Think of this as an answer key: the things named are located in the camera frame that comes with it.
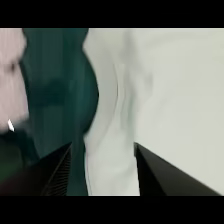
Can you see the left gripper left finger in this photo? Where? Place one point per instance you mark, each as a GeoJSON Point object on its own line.
{"type": "Point", "coordinates": [40, 176]}

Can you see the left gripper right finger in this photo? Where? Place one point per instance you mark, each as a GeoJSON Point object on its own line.
{"type": "Point", "coordinates": [160, 180]}

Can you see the white garment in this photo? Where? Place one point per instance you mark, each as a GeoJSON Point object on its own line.
{"type": "Point", "coordinates": [166, 83]}

